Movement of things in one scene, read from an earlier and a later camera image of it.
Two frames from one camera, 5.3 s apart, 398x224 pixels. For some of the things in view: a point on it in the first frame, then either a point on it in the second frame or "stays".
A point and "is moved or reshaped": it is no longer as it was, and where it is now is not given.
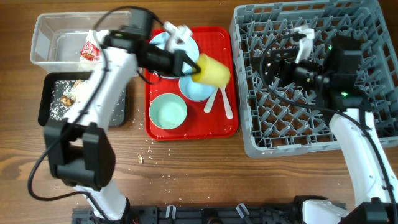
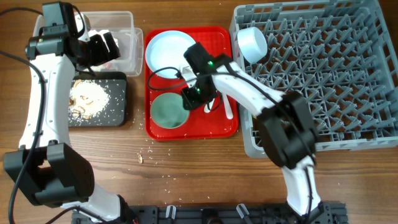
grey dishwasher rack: (284, 118) stays
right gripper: (282, 72) → (190, 101)
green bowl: (168, 111) stays
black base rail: (200, 214) stays
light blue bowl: (194, 91) is moved or reshaped
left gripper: (177, 68) → (102, 55)
